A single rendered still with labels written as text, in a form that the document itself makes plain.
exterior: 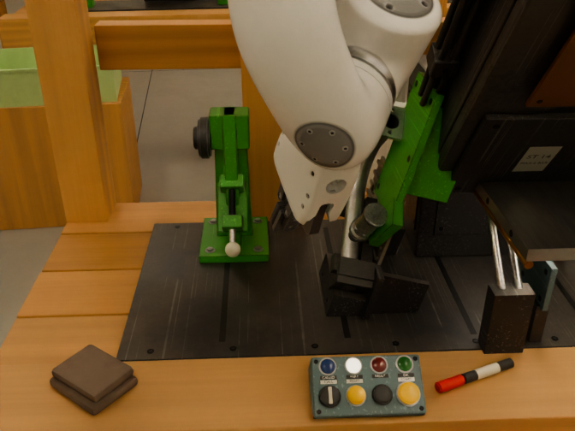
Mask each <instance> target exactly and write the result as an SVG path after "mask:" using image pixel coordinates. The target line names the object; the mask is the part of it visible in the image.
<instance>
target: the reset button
mask: <svg viewBox="0 0 575 431"><path fill-rule="evenodd" d="M347 398H348V400H349V401H350V403H352V404H362V403H363V402H364V400H365V390H364V389H363V388H362V387H360V386H353V387H350V389H349V390H348V392H347Z"/></svg>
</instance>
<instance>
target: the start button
mask: <svg viewBox="0 0 575 431"><path fill-rule="evenodd" d="M398 397H399V399H400V401H401V402H402V403H404V404H415V403H416V402H418V400H419V398H420V391H419V388H418V386H417V385H415V384H414V383H412V382H405V383H403V384H401V385H400V387H399V389H398Z"/></svg>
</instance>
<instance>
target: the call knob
mask: <svg viewBox="0 0 575 431"><path fill-rule="evenodd" d="M320 399H321V401H322V403H323V404H325V405H326V406H334V405H336V404H337V403H338V402H339V400H340V393H339V391H338V389H337V388H336V387H333V386H326V387H324V388H323V390H322V391H321V393H320Z"/></svg>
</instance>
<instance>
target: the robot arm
mask: <svg viewBox="0 0 575 431"><path fill-rule="evenodd" d="M228 10H229V15H230V20H231V24H232V28H233V31H234V36H235V40H236V43H237V45H238V48H239V51H240V54H241V57H242V59H243V62H244V63H245V65H246V69H247V71H248V73H249V74H250V76H251V78H252V81H253V83H254V84H255V86H256V87H257V89H258V92H259V93H260V95H261V97H262V98H263V100H264V102H265V103H266V105H267V107H268V108H269V110H270V112H271V114H272V115H273V117H274V118H275V120H276V122H277V124H278V125H279V127H280V128H281V130H282V133H281V135H280V137H279V139H278V141H277V144H276V148H275V152H274V162H275V166H276V170H277V173H278V175H279V178H280V181H281V184H280V186H279V190H278V193H277V197H278V199H279V201H280V202H277V203H276V206H275V208H274V210H273V212H272V214H271V217H270V223H271V224H273V226H272V228H273V231H274V232H276V231H284V232H291V231H293V230H294V229H296V228H297V227H298V226H299V224H301V225H302V227H303V228H304V230H305V232H306V234H307V235H311V234H317V233H319V231H320V227H321V225H322V222H323V217H324V214H325V212H326V215H327V217H328V219H329V221H335V220H337V218H338V217H339V216H340V214H341V212H342V211H343V209H344V207H345V205H346V203H347V200H348V199H349V197H350V195H351V192H352V190H353V187H354V185H355V182H356V179H357V177H358V174H359V169H360V164H361V163H362V162H363V161H364V160H365V159H366V158H367V157H368V156H369V155H370V154H371V152H372V151H373V150H374V149H375V148H376V145H377V144H378V141H379V139H380V138H381V136H382V133H383V131H384V128H385V126H386V124H387V121H388V118H389V115H390V112H391V110H392V108H393V106H394V103H395V101H396V99H397V97H398V96H399V95H400V92H401V91H402V89H403V87H404V86H405V84H406V82H407V81H408V79H409V77H410V76H411V74H412V71H413V70H414V68H415V67H416V66H417V64H418V61H419V60H420V58H421V56H422V55H423V53H424V51H425V50H426V48H427V46H428V45H429V43H430V41H431V40H432V38H433V36H434V35H435V33H436V30H437V29H438V27H439V26H440V24H441V22H442V6H441V4H440V2H439V0H228Z"/></svg>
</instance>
